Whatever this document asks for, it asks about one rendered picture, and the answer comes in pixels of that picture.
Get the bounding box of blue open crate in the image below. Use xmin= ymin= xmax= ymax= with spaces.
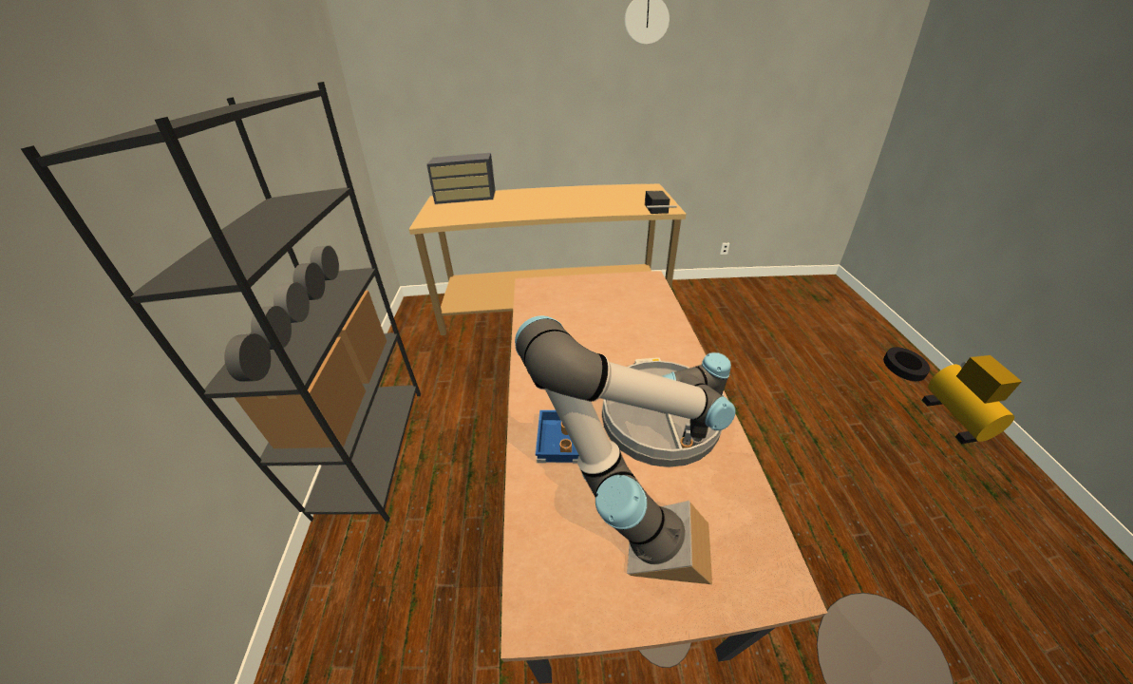
xmin=536 ymin=409 xmax=579 ymax=464

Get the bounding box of grey round turning table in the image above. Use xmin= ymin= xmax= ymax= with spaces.
xmin=600 ymin=357 xmax=722 ymax=467

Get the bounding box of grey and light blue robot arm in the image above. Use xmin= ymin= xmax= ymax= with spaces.
xmin=516 ymin=315 xmax=736 ymax=564

